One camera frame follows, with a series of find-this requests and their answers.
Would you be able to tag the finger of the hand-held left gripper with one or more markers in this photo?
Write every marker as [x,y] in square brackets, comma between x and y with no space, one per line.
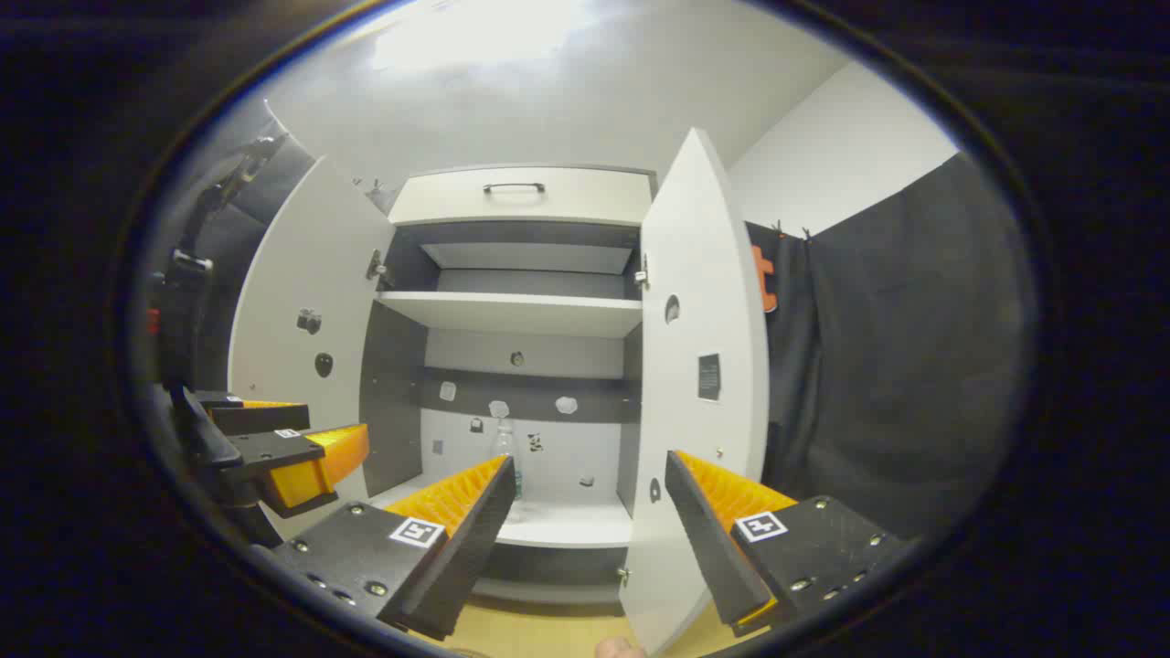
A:
[260,418]
[274,452]

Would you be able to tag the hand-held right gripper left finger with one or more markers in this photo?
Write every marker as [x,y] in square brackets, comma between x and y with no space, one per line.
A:
[475,539]

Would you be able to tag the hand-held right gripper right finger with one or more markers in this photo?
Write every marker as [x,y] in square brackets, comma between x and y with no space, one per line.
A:
[708,539]

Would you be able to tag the clear plastic bottle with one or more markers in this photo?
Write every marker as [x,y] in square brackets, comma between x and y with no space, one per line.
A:
[505,448]

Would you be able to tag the white cabinet door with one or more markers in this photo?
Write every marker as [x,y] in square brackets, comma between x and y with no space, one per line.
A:
[704,274]
[302,256]

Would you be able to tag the white and grey cabinet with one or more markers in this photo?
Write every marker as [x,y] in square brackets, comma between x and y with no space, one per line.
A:
[393,384]

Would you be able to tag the metal door hinge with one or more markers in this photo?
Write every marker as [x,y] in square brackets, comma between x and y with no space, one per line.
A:
[642,272]
[377,267]

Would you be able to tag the white cabinet shelf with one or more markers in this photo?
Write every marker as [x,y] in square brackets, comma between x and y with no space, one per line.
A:
[512,315]

